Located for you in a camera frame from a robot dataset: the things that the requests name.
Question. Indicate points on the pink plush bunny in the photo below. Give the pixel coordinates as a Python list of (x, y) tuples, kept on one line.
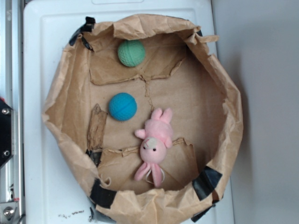
[(156, 140)]

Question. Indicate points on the blue textured ball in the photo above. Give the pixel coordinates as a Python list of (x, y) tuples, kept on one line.
[(122, 106)]

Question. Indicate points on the green textured ball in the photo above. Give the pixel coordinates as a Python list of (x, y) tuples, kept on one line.
[(131, 53)]

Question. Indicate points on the white plastic table board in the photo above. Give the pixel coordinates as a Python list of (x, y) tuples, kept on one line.
[(53, 195)]

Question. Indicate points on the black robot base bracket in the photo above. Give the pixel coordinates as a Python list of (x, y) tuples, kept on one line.
[(6, 132)]

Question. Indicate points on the metal frame rail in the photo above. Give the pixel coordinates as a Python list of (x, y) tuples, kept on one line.
[(12, 199)]

